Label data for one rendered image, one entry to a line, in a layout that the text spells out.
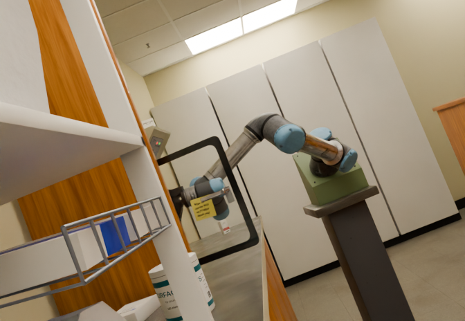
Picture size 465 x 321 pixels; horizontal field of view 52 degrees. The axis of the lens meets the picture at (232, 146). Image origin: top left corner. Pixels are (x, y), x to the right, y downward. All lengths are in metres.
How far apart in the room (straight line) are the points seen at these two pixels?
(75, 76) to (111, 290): 0.74
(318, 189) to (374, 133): 2.60
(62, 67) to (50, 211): 0.49
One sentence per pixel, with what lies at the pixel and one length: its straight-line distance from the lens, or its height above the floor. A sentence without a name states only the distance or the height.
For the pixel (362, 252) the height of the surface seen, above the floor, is 0.66.
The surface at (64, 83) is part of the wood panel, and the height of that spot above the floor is 1.75.
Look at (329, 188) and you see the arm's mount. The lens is 2.38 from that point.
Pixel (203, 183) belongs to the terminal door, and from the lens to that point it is 1.64.
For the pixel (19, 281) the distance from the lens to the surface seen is 0.49.
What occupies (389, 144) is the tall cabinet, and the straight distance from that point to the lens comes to 4.94.
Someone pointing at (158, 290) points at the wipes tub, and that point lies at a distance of 1.25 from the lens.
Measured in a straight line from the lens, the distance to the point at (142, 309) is 1.50.
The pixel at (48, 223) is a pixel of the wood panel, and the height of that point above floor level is 1.32.
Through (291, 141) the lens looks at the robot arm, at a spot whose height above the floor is 1.28.
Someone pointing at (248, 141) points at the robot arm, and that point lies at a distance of 1.97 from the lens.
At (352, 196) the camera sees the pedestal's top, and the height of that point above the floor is 0.93.
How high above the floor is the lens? 1.24
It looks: 3 degrees up
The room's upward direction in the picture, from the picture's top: 22 degrees counter-clockwise
